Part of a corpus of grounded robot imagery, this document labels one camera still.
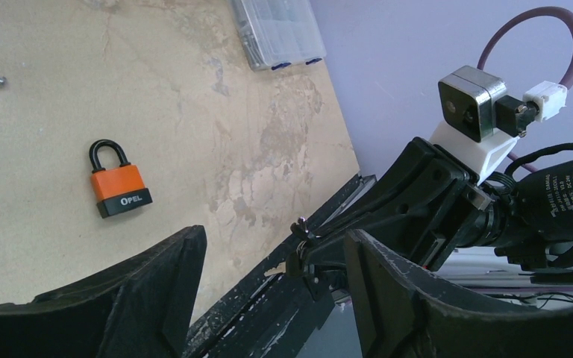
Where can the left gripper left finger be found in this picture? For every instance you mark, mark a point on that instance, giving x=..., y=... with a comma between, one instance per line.
x=140, y=307

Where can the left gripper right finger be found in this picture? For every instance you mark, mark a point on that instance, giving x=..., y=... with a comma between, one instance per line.
x=404, y=310

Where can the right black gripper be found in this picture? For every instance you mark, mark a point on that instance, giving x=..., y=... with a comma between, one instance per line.
x=425, y=206

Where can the black head padlock keys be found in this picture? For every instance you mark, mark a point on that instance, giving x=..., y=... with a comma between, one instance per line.
x=296, y=264

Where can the orange black padlock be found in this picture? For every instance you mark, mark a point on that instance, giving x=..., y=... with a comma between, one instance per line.
x=120, y=189

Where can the clear plastic screw organizer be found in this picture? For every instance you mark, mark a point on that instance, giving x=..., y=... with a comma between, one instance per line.
x=276, y=34

